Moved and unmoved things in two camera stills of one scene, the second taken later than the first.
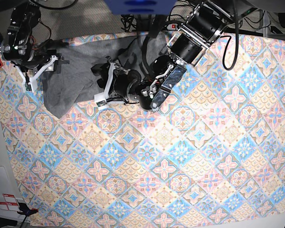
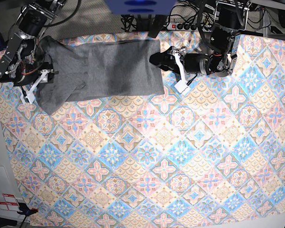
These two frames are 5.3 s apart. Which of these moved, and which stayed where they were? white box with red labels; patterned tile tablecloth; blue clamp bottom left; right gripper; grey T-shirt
Moved: grey T-shirt; right gripper
Stayed: white box with red labels; patterned tile tablecloth; blue clamp bottom left
